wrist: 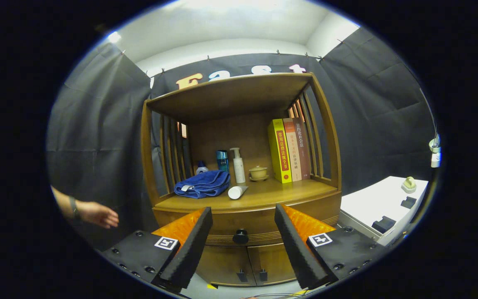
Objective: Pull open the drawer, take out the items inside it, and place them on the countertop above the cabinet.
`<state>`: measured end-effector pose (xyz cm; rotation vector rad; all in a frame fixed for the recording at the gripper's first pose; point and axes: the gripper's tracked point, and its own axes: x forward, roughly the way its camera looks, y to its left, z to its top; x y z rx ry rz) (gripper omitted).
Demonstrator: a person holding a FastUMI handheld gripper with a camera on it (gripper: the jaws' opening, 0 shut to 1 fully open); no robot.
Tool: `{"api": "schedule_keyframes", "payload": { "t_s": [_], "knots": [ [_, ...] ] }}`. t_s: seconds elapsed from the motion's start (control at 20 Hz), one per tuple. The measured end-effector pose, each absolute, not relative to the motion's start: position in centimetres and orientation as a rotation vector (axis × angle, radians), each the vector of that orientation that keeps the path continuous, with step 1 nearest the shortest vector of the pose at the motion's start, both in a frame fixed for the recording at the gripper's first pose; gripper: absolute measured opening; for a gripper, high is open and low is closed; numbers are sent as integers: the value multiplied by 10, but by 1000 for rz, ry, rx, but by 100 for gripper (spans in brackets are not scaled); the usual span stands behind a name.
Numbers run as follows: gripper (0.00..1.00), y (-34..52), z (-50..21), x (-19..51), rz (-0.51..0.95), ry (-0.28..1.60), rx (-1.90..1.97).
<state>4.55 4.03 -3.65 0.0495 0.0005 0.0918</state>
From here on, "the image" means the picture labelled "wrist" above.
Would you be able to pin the pale green tape dispenser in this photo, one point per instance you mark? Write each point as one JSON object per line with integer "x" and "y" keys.
{"x": 409, "y": 185}

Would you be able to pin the yellow book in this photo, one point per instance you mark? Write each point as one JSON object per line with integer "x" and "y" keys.
{"x": 280, "y": 153}

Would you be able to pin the white and green bowl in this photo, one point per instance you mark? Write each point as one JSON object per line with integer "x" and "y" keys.
{"x": 435, "y": 146}

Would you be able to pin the black block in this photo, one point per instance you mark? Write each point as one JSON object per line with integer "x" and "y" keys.
{"x": 383, "y": 224}

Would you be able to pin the wooden countertop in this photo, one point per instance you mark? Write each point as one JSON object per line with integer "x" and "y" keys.
{"x": 272, "y": 193}

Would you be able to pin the white pump bottle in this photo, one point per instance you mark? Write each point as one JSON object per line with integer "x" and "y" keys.
{"x": 239, "y": 168}

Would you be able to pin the beige lidded teacup with saucer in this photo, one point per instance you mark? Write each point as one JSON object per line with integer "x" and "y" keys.
{"x": 259, "y": 172}

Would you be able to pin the folded blue towel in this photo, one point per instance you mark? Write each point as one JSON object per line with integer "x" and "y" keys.
{"x": 201, "y": 182}

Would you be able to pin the white side cabinet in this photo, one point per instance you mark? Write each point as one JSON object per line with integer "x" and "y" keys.
{"x": 376, "y": 199}

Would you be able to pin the white block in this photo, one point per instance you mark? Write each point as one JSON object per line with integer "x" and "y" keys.
{"x": 436, "y": 160}

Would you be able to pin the small white blue-capped bottle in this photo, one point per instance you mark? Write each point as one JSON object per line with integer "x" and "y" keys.
{"x": 201, "y": 169}

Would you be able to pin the white and green tube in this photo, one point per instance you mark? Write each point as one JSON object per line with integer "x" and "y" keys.
{"x": 235, "y": 192}

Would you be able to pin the orange and white book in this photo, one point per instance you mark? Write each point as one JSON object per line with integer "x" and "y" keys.
{"x": 293, "y": 151}

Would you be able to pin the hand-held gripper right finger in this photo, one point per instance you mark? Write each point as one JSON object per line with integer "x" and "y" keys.
{"x": 297, "y": 253}

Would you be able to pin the small flat black object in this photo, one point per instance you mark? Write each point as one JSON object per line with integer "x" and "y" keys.
{"x": 408, "y": 202}

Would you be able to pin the wooden cabinet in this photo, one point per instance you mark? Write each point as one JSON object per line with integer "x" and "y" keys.
{"x": 230, "y": 93}

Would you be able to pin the dark wrist band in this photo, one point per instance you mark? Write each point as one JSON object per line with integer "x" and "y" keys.
{"x": 73, "y": 207}

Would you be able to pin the brown book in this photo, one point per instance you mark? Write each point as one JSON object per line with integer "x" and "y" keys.
{"x": 303, "y": 149}

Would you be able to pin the teal blue bottle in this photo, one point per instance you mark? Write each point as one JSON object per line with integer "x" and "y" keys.
{"x": 222, "y": 160}

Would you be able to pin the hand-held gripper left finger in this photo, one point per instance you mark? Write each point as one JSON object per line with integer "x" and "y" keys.
{"x": 191, "y": 253}

